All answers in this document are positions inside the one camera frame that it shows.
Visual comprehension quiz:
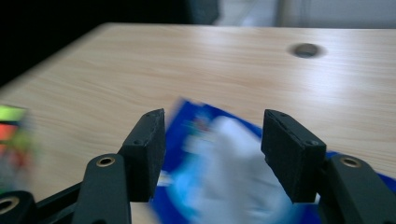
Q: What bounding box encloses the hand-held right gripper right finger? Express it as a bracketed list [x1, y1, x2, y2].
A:
[261, 108, 327, 203]

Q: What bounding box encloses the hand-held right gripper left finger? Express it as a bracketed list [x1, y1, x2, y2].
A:
[119, 107, 166, 203]

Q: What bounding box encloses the blue wet wipes pack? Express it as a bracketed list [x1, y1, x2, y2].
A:
[148, 97, 396, 224]

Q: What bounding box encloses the multicoloured puzzle cube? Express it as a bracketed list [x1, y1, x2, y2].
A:
[0, 105, 36, 195]

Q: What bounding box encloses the dark round table grommet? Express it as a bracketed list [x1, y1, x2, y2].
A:
[289, 42, 325, 60]

